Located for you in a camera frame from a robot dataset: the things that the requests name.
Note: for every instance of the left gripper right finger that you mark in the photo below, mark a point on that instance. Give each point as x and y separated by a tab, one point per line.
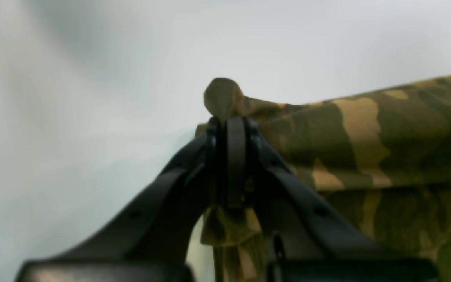
306	239

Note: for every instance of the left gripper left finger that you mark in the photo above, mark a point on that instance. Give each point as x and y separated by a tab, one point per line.
147	241

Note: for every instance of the camouflage pattern T-shirt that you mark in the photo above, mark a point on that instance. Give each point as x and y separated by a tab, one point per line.
382	159

